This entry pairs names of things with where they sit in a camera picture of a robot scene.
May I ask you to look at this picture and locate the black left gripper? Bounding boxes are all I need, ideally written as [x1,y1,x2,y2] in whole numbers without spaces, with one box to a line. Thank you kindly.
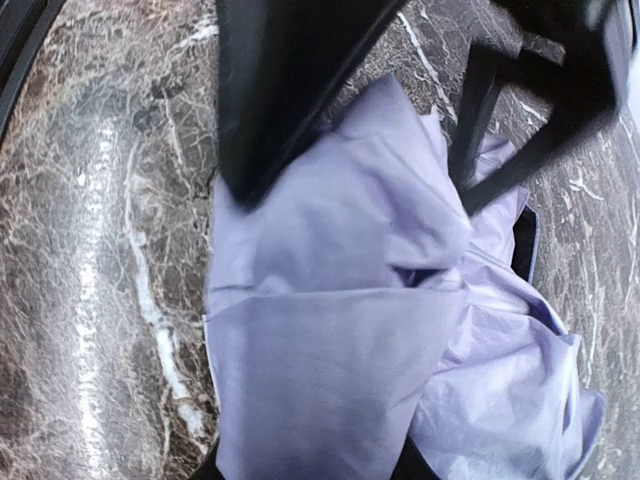
[449,1,639,216]

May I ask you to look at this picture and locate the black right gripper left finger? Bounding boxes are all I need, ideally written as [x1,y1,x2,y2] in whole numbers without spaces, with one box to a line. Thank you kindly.
[192,442,224,480]

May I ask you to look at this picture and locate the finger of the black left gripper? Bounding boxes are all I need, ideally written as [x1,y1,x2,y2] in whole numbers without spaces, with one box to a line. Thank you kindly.
[216,0,404,208]

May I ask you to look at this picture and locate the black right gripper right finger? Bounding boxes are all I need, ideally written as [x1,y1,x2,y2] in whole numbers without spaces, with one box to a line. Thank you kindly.
[390,435,440,480]

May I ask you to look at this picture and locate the lavender and black folding umbrella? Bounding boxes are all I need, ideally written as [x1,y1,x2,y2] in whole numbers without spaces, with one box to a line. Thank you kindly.
[205,76,605,479]

